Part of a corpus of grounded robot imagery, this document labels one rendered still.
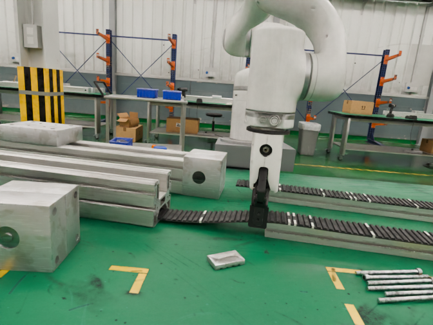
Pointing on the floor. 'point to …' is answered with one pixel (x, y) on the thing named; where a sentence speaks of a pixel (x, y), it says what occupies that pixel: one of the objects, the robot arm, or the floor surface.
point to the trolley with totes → (173, 97)
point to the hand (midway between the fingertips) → (258, 211)
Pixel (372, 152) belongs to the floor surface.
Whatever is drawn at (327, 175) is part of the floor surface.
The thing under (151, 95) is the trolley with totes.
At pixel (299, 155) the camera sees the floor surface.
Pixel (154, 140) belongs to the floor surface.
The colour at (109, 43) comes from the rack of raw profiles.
